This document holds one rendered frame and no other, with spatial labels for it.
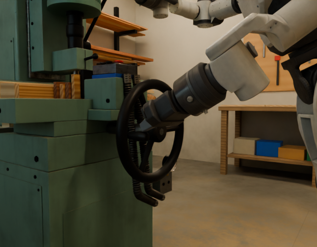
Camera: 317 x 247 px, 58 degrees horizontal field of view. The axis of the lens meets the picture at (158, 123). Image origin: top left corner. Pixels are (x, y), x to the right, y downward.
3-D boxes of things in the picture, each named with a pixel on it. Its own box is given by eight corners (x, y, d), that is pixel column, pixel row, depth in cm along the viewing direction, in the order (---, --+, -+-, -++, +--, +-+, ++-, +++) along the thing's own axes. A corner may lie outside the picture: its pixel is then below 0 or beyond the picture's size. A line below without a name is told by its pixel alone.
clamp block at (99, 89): (115, 110, 78) (114, 76, 78) (83, 109, 86) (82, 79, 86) (148, 109, 90) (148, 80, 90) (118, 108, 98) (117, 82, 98)
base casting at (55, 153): (46, 173, 73) (45, 137, 72) (-41, 150, 107) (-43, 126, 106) (153, 150, 109) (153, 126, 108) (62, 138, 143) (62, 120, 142)
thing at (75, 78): (74, 99, 89) (73, 74, 89) (71, 99, 90) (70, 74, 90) (121, 100, 106) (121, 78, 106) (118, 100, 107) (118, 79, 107)
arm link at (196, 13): (171, -3, 130) (199, 7, 142) (171, 21, 131) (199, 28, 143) (189, -9, 122) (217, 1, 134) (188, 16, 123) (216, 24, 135)
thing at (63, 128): (54, 136, 74) (53, 121, 74) (13, 132, 87) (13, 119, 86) (149, 127, 106) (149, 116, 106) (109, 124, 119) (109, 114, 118)
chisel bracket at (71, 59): (76, 73, 93) (76, 47, 92) (51, 76, 101) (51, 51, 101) (94, 75, 99) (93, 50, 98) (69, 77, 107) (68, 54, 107)
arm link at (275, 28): (234, 91, 51) (301, 43, 48) (204, 51, 50) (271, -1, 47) (228, 86, 58) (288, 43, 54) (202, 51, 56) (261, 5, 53)
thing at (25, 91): (7, 98, 79) (7, 84, 79) (4, 99, 81) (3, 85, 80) (147, 100, 129) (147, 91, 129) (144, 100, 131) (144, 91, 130)
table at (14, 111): (37, 126, 60) (36, 97, 60) (-25, 120, 78) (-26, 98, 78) (186, 115, 109) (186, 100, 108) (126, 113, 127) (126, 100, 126)
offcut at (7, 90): (19, 98, 78) (18, 84, 77) (14, 98, 75) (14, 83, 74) (5, 98, 77) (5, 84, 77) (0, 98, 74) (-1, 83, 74)
